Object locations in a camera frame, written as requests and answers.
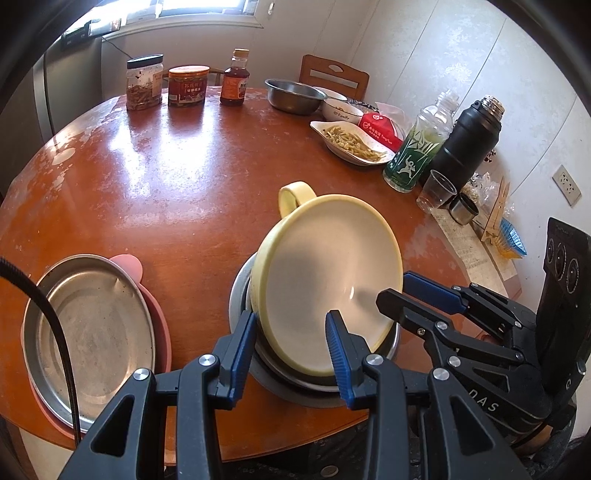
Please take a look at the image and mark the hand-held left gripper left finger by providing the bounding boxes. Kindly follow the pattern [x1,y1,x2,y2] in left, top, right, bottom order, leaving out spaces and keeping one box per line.
[58,310,257,480]

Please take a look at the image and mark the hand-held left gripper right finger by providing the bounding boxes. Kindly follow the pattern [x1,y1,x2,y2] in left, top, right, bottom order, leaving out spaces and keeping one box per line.
[324,310,529,480]

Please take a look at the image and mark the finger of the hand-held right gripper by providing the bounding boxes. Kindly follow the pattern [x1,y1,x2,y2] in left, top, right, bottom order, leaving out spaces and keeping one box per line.
[376,288,525,370]
[403,271,539,344]

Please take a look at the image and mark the large steel bowl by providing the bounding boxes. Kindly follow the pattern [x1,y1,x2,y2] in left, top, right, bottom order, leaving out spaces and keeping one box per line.
[228,263,402,407]

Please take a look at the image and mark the pink plastic plate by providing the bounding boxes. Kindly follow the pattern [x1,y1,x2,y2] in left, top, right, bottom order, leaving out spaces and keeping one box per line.
[28,254,172,441]

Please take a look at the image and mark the yellow bowl with handle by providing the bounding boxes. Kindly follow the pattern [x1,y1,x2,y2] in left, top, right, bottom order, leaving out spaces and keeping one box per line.
[249,181,403,376]

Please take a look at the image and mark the shallow steel plate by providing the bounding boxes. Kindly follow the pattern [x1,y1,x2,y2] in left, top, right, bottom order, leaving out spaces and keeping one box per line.
[22,254,157,432]

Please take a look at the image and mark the printed paper sheet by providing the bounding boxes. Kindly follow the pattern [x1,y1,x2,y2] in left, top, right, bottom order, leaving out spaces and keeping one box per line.
[431,210,520,282]

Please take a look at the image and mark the steel thermos cap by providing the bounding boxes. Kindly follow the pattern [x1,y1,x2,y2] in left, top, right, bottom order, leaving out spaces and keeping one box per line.
[449,192,481,225]

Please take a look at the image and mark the blue pleated liner stack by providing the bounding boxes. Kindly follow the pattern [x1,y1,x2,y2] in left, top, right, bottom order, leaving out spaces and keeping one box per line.
[499,218,528,259]

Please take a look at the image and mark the clear plastic cup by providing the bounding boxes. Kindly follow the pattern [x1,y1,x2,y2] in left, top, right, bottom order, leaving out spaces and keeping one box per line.
[416,169,458,214]

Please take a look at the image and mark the wooden clip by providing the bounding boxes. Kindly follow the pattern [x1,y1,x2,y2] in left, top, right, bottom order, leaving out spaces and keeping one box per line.
[480,178,513,243]

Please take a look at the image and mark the plastic bag of nuts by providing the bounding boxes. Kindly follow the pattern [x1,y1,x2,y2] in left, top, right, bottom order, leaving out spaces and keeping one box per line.
[462,171,502,204]

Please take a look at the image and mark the green label plastic bottle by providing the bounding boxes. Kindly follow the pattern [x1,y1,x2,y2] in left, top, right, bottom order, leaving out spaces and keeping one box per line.
[382,89,460,193]

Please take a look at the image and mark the black thermos flask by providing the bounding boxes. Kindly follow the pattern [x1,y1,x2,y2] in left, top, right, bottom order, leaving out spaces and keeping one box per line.
[427,95,505,185]

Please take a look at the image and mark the white dish with food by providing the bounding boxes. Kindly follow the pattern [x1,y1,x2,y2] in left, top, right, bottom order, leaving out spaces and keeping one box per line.
[309,120,393,166]

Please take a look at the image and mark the red packet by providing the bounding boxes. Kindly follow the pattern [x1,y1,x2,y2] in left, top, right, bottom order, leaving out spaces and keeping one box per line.
[358,111,407,153]

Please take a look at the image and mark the clear plastic bag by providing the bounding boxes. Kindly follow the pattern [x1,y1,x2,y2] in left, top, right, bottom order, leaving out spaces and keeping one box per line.
[374,102,414,130]

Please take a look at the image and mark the white printed ceramic bowl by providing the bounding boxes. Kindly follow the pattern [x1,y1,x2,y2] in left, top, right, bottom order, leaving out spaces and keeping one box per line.
[321,98,365,125]

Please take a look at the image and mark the small steel bowl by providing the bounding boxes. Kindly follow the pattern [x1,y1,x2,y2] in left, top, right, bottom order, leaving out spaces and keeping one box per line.
[264,78,327,116]

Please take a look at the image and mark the wooden chair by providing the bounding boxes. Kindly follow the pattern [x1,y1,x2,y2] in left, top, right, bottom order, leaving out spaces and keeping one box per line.
[298,54,370,100]

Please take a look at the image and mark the brown sauce bottle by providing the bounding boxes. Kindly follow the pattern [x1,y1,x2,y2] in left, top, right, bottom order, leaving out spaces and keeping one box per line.
[220,48,250,107]

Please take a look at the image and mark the red-lidded jar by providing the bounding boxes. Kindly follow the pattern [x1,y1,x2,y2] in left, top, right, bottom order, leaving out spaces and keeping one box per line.
[167,65,211,107]

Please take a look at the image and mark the black-lidded clear jar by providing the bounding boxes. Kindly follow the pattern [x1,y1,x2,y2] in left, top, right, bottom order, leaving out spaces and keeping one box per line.
[126,54,164,112]

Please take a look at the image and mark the grey refrigerator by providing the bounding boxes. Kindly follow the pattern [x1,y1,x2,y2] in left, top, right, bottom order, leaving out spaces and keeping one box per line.
[32,34,103,139]

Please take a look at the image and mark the window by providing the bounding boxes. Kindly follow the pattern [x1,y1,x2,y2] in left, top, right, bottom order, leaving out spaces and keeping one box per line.
[78,0,259,28]

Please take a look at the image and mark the black box device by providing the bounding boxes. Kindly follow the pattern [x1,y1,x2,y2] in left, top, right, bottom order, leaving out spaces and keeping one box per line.
[61,25,123,51]

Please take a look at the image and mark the white wall socket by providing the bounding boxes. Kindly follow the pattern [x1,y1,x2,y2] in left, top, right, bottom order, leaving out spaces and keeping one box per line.
[553,165,583,207]

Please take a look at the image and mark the black cable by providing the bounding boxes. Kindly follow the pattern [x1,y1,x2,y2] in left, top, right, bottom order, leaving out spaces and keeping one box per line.
[0,256,81,450]

